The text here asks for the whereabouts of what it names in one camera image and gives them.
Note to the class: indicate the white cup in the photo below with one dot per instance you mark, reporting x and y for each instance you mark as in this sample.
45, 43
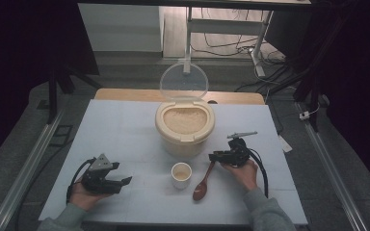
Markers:
181, 183

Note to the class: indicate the brown wooden spoon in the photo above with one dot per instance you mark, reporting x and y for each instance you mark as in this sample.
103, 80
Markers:
201, 191

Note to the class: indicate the white paper tag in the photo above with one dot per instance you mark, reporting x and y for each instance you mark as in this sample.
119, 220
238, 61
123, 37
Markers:
285, 144

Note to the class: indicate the aluminium rail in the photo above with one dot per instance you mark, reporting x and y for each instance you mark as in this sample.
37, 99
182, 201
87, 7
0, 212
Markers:
29, 160
330, 166

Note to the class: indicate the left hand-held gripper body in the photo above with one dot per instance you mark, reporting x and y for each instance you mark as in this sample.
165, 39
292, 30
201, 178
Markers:
98, 183

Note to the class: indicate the small rice portion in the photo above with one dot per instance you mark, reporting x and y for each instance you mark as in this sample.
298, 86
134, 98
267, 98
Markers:
181, 175

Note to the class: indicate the black table grommet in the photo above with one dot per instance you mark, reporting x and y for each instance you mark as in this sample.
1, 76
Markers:
212, 102

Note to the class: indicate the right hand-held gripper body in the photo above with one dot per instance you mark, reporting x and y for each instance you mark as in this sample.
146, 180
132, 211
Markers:
237, 155

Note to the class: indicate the wooden table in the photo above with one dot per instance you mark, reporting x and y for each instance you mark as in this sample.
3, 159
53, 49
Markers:
125, 95

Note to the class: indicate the small white plug box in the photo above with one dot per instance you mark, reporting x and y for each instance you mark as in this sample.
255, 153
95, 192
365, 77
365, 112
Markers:
304, 115

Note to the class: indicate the beige rice container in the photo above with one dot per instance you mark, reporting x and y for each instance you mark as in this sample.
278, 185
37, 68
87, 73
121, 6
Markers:
186, 146

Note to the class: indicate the rice heap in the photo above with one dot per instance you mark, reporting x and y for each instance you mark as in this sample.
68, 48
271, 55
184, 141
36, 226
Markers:
185, 121

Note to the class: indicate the white table mat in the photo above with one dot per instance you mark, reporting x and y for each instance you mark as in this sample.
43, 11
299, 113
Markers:
125, 134

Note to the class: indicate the person's right hand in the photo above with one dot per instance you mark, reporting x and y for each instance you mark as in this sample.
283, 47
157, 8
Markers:
245, 174

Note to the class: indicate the person's left hand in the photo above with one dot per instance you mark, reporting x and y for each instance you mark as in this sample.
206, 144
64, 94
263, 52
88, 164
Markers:
83, 199

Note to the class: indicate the white desk frame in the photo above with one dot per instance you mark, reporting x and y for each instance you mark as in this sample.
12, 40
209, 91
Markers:
224, 27

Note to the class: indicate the black stand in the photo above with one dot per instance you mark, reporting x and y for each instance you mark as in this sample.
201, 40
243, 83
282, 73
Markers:
53, 93
314, 80

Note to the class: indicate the clear round container lid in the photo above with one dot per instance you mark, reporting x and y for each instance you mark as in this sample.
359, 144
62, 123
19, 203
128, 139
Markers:
183, 80

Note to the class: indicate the white cabinet panel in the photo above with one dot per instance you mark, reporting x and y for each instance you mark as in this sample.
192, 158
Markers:
118, 29

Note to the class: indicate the black floor frame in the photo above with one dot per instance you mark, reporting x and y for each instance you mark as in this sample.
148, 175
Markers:
61, 136

